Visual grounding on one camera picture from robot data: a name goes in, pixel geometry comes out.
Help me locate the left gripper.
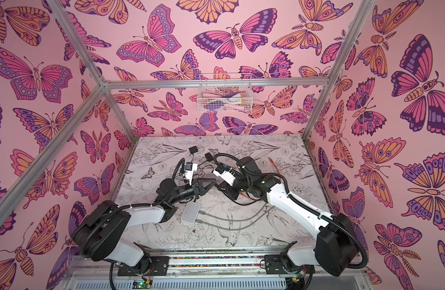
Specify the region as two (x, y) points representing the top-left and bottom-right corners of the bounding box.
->
(167, 179), (215, 207)

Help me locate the red ethernet cable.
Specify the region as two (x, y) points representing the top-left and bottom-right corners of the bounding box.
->
(267, 156), (281, 175)

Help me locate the grey ethernet cable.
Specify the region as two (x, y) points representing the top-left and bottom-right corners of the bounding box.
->
(198, 202), (270, 222)
(195, 206), (278, 231)

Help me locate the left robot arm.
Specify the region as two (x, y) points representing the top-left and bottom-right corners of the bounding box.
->
(70, 178), (216, 275)

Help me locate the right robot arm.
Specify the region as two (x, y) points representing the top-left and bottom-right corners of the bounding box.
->
(214, 154), (369, 277)

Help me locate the black power adapter near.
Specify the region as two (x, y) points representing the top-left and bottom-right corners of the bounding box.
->
(205, 153), (214, 162)

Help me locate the black power adapter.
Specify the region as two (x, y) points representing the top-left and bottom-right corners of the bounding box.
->
(205, 153), (214, 162)
(189, 146), (198, 155)

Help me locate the black power adapter far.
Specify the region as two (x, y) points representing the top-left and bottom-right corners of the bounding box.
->
(189, 146), (198, 155)

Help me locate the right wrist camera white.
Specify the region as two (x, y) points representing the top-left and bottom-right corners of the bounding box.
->
(213, 166), (236, 186)

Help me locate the front aluminium rail base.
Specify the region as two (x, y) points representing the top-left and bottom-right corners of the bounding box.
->
(60, 248), (373, 290)

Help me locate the white wire basket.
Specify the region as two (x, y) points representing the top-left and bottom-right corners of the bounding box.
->
(196, 73), (253, 113)

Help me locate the aluminium frame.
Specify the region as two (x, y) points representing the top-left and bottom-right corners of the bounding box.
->
(0, 1), (375, 226)

